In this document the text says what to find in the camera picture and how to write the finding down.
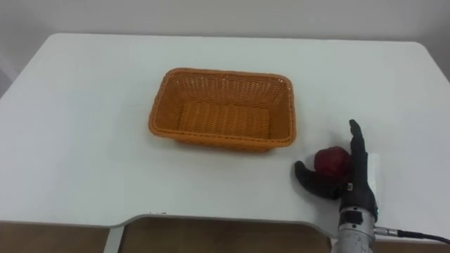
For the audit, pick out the red soft toy fruit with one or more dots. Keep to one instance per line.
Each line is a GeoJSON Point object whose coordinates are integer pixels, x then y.
{"type": "Point", "coordinates": [331, 162]}

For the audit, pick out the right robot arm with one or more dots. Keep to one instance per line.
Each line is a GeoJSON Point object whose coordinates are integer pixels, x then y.
{"type": "Point", "coordinates": [353, 232]}

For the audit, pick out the white desk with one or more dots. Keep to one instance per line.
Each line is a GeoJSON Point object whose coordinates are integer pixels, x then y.
{"type": "Point", "coordinates": [88, 140]}

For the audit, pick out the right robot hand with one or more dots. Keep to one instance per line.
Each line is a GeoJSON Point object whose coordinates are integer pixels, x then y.
{"type": "Point", "coordinates": [358, 189]}

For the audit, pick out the orange woven basket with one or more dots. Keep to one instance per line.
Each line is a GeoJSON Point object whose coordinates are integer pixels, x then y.
{"type": "Point", "coordinates": [225, 119]}

